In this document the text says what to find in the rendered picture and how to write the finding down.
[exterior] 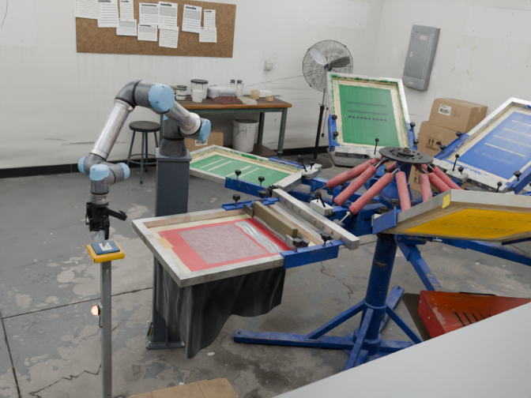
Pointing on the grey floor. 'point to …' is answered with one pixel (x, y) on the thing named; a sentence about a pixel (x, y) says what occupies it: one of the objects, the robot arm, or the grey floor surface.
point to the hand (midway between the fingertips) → (105, 244)
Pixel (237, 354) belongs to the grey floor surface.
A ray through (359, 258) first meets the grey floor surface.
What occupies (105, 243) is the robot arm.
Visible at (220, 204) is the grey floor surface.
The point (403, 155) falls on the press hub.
